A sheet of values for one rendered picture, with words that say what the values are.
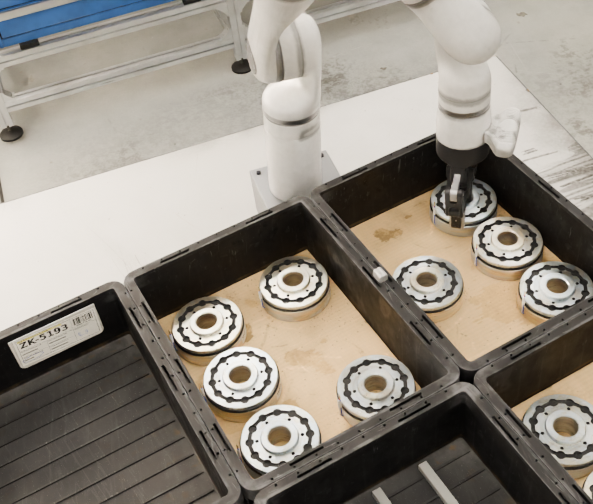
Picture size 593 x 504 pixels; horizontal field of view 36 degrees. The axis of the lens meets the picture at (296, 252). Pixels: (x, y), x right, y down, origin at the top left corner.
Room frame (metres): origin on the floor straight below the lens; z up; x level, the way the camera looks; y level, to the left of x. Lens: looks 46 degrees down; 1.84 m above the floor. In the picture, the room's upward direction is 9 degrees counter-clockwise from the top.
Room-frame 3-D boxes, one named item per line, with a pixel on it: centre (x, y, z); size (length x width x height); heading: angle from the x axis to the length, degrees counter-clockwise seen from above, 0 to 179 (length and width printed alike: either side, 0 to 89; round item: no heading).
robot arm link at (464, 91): (0.98, -0.25, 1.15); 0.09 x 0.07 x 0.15; 4
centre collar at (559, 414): (0.58, -0.29, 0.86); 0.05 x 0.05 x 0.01
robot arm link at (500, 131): (0.96, -0.27, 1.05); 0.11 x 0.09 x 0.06; 66
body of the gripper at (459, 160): (0.97, -0.26, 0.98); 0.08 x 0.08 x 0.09
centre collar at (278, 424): (0.62, 0.05, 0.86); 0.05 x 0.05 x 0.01
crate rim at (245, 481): (0.75, 0.03, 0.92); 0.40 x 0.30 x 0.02; 23
